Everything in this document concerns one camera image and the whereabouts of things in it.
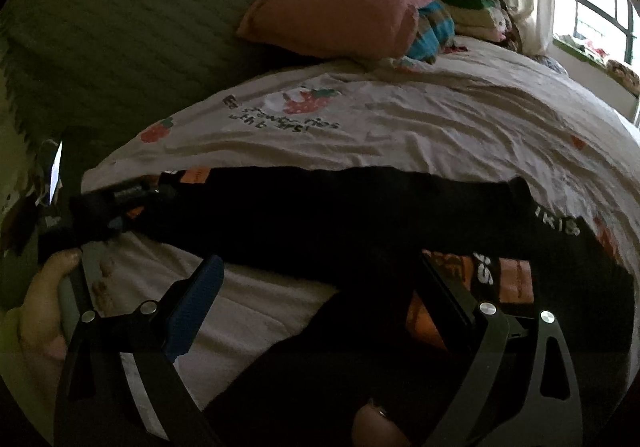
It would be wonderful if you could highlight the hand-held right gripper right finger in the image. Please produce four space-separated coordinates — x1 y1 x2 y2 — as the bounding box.
420 252 586 447

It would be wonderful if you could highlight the pile of folded clothes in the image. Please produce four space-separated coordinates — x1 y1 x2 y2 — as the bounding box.
432 0 523 50

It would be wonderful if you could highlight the person's left hand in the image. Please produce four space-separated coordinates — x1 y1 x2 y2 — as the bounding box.
17 247 83 363

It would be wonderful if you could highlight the small colourful cloth heap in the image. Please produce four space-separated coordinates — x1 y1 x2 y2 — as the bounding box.
555 34 640 95

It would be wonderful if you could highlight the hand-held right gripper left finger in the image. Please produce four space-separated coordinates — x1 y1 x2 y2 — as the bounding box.
52 254 224 447

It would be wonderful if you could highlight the green quilted headboard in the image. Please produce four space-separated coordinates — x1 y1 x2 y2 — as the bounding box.
0 0 418 178

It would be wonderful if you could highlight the blue striped cloth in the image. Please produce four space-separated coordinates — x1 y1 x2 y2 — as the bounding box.
404 0 457 64

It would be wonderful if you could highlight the pink pillow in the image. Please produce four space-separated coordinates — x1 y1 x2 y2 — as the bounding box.
236 0 445 60

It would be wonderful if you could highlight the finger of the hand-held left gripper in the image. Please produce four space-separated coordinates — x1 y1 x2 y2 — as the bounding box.
147 181 178 204

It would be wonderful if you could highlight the black garment with orange print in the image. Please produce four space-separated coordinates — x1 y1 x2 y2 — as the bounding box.
125 166 640 447

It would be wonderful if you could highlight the strawberry print bed sheet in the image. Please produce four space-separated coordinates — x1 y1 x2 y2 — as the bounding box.
80 34 640 408

